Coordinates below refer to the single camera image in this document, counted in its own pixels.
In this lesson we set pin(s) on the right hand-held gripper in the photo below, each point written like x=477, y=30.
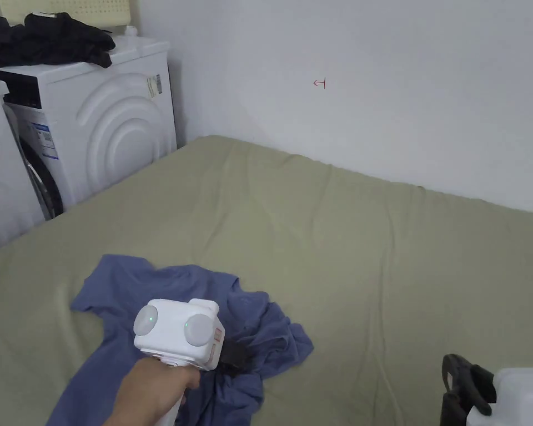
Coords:
x=515, y=399

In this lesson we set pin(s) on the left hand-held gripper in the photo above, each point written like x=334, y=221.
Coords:
x=173, y=328

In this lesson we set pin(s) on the blue shirt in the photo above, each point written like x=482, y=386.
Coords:
x=115, y=288

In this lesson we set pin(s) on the person's left hand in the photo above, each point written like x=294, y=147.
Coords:
x=151, y=390

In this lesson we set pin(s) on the bed with pale green sheet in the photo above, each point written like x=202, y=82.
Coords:
x=359, y=266

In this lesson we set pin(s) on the white washing machine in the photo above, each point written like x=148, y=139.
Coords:
x=106, y=133
x=4, y=186

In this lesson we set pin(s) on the pile of black clothes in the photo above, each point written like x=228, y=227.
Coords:
x=49, y=42

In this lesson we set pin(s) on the pale yellow foam pillow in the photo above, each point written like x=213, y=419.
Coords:
x=93, y=13

